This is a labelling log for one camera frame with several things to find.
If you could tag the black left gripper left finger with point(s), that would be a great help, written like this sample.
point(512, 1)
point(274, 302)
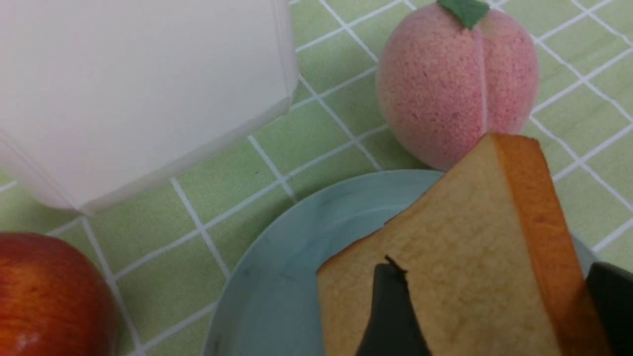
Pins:
point(393, 328)

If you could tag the light blue plate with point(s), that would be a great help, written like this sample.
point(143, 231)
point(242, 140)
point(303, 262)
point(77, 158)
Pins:
point(271, 306)

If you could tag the green checkered tablecloth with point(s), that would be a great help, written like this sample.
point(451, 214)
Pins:
point(168, 253)

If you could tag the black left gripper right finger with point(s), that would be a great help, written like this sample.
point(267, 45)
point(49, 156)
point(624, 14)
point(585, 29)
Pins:
point(611, 288)

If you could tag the red apple toy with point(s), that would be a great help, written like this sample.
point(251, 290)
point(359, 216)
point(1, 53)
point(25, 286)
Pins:
point(53, 301)

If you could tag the toast slice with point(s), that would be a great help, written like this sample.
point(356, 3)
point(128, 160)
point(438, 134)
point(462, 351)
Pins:
point(491, 265)

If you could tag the white two-slot toaster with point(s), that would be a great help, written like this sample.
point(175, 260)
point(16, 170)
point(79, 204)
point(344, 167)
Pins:
point(103, 99)

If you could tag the pink peach toy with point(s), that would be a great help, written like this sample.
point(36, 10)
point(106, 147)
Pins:
point(452, 71)

